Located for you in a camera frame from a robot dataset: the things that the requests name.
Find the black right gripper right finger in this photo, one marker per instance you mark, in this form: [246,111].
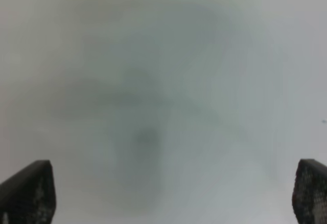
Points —
[309,193]

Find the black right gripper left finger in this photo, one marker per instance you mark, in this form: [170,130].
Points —
[29,196]

